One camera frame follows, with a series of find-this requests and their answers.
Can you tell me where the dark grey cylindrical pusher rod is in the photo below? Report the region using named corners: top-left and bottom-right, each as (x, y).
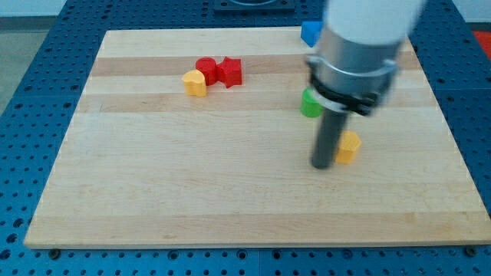
top-left (311, 109), bottom-right (348, 169)

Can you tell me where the yellow hexagon block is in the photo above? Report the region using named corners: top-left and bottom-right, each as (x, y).
top-left (334, 130), bottom-right (362, 164)

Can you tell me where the blue block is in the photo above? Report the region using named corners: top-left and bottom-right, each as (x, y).
top-left (301, 21), bottom-right (324, 48)

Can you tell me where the red circle block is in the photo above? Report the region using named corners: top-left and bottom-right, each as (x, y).
top-left (195, 57), bottom-right (217, 86)

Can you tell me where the yellow heart block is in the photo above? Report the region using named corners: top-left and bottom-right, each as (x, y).
top-left (182, 70), bottom-right (207, 97)

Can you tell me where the green circle block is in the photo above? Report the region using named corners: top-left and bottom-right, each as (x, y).
top-left (300, 88), bottom-right (323, 118)

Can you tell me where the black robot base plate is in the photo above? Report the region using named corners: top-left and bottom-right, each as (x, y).
top-left (213, 0), bottom-right (295, 12)

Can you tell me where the light wooden board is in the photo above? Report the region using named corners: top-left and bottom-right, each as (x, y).
top-left (24, 27), bottom-right (490, 249)

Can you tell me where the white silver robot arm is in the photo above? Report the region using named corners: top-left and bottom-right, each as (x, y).
top-left (306, 0), bottom-right (427, 169)

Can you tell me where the red star block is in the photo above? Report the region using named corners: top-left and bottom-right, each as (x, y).
top-left (216, 57), bottom-right (242, 88)

